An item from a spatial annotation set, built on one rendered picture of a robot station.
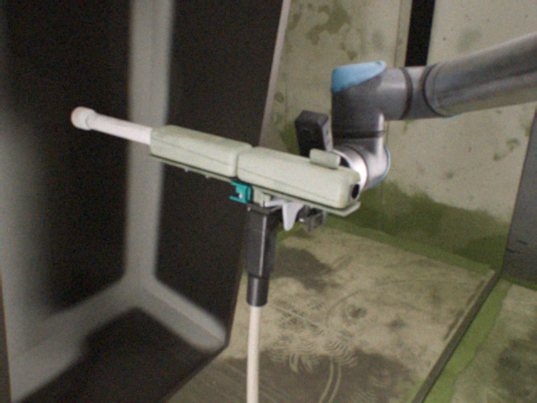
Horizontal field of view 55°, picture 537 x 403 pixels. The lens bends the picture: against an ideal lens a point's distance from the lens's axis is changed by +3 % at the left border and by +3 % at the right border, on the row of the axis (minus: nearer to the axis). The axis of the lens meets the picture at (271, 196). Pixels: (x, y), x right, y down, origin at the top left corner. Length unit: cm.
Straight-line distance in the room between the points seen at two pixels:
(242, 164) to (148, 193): 79
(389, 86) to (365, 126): 8
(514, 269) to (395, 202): 65
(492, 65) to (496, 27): 175
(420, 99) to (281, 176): 37
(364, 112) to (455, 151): 179
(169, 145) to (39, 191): 54
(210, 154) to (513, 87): 39
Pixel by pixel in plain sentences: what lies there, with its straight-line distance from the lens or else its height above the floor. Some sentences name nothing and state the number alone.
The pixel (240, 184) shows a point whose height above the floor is 113.
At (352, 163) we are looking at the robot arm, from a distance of 79.
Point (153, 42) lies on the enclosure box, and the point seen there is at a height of 124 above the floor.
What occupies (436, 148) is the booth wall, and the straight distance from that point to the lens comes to 264.
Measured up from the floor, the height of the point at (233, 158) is 116.
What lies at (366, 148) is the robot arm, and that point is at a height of 111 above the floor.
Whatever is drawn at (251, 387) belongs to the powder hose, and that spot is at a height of 83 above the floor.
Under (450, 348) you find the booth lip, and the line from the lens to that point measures 220.
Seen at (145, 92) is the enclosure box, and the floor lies 112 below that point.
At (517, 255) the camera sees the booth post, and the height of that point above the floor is 16.
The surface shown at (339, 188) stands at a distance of 55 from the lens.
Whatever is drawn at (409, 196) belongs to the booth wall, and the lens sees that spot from 277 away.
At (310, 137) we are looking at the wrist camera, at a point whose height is 116.
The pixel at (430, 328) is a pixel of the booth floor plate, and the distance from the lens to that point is 226.
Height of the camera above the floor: 136
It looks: 23 degrees down
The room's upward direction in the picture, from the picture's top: straight up
